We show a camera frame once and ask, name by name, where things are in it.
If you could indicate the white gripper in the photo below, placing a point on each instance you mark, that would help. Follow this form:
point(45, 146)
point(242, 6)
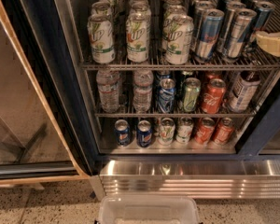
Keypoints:
point(272, 43)

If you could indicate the second row right redbull can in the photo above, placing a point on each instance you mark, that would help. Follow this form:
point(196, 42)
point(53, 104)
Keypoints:
point(231, 8)

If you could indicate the second row redbull can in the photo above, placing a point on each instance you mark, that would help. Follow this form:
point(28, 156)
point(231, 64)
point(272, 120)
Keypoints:
point(231, 8)
point(200, 9)

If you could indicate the white labelled bottle middle shelf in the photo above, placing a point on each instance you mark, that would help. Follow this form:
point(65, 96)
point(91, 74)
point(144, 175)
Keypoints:
point(243, 90)

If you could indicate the red coca cola can middle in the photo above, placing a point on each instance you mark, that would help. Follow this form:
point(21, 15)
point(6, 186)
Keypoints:
point(213, 96)

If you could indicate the second row left redbull can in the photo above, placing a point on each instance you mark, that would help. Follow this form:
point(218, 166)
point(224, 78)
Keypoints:
point(200, 9)

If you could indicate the green can middle shelf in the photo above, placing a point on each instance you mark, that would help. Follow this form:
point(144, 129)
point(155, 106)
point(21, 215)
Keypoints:
point(191, 92)

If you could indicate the front right 7up can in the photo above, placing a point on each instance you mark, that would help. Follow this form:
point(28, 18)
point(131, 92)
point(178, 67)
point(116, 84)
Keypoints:
point(179, 39)

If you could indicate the right coke can bottom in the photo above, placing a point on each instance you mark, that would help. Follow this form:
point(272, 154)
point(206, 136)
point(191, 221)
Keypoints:
point(223, 131)

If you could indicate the coke can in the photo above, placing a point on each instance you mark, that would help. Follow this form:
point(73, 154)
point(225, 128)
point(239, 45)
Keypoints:
point(223, 131)
point(204, 131)

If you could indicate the second row right 7up can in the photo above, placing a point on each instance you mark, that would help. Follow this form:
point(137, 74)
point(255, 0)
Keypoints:
point(170, 12)

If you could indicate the second row 7up can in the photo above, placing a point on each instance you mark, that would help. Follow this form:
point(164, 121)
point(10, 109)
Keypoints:
point(140, 7)
point(170, 12)
point(102, 8)

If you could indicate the left coke can bottom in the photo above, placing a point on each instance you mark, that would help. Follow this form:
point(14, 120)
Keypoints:
point(204, 131)

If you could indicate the blue pepsi can middle shelf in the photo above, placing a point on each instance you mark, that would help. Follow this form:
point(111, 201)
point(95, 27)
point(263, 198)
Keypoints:
point(166, 96)

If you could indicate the right 7up can bottom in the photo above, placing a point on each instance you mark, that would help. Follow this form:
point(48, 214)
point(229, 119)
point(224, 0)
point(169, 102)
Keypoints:
point(184, 130)

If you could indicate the left 7up can bottom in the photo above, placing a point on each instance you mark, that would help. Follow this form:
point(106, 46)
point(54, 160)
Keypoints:
point(166, 131)

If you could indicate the front middle 7up can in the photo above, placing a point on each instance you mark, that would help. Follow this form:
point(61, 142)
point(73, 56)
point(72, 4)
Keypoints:
point(136, 38)

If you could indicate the steel fridge bottom grille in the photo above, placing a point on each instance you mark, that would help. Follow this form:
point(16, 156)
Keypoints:
point(196, 179)

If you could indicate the second row middle 7up can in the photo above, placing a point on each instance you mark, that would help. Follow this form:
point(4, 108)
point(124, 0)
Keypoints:
point(140, 7)

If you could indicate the right pepsi can bottom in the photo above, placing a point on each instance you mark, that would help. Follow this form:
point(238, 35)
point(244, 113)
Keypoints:
point(144, 133)

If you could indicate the pepsi can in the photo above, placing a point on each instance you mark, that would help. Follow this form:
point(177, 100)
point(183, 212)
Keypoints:
point(144, 133)
point(122, 131)

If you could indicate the left pepsi can bottom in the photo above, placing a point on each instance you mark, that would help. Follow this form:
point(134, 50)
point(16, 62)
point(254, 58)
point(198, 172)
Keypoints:
point(122, 131)

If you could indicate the front left 7up can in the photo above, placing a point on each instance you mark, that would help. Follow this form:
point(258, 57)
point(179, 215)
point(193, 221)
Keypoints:
point(100, 30)

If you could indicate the second row left 7up can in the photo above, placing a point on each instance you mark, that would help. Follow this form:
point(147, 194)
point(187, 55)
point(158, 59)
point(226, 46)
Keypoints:
point(102, 8)

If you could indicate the open glass fridge door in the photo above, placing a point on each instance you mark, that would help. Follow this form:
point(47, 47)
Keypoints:
point(41, 135)

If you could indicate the right water bottle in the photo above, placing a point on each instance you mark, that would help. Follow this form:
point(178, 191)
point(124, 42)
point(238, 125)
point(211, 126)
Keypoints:
point(142, 90)

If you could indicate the water bottle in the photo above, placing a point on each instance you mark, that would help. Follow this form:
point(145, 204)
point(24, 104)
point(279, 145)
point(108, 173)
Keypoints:
point(142, 90)
point(108, 88)

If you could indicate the left water bottle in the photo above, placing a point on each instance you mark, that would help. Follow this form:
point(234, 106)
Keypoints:
point(108, 88)

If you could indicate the clear plastic bin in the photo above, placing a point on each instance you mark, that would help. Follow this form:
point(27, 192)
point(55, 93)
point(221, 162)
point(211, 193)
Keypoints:
point(148, 209)

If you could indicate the top wire shelf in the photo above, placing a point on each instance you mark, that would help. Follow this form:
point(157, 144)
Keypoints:
point(257, 61)

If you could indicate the wire shelf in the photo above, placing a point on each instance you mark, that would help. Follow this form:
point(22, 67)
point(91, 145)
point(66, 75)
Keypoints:
point(128, 111)
point(257, 61)

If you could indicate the dark blue fridge door frame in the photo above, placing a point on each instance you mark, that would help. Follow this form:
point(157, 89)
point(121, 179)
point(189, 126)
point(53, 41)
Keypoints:
point(263, 126)

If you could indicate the middle wire shelf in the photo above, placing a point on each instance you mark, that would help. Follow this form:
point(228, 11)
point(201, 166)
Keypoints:
point(128, 111)

